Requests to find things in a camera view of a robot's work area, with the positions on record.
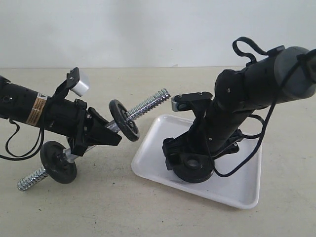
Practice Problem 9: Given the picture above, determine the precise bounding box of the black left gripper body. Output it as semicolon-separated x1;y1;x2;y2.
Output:
42;67;88;156

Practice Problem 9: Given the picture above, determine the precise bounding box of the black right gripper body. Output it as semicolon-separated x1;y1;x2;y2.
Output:
162;123;241;160

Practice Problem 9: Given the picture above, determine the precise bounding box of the black weight plate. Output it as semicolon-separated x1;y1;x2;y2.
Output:
173;154;214;183
109;99;140;142

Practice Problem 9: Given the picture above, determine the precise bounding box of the chrome dumbbell bar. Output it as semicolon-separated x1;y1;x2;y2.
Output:
17;88;170;192

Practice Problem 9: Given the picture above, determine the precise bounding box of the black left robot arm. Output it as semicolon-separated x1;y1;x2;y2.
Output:
0;67;121;157

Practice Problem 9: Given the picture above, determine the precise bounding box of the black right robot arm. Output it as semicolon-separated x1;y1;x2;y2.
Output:
162;46;316;170

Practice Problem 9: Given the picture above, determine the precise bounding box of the black weight plate far end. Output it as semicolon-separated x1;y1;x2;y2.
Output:
40;141;77;184

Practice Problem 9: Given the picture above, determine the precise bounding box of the white rectangular plastic tray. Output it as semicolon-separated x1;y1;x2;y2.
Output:
131;114;262;209

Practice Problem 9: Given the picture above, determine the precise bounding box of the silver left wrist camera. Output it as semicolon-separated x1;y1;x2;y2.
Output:
71;71;90;97

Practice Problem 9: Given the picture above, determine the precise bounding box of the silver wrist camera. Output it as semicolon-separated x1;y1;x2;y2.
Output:
171;97;193;112
71;71;90;97

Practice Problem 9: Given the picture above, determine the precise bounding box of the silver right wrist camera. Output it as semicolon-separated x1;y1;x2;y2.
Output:
171;97;193;112

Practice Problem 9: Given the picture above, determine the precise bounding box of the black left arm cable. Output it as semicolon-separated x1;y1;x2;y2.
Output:
0;119;45;160

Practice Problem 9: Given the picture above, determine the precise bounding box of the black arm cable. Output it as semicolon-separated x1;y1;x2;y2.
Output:
204;36;316;178
0;119;45;160

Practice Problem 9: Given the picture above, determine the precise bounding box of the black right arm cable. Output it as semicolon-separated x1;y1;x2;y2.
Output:
204;36;316;178

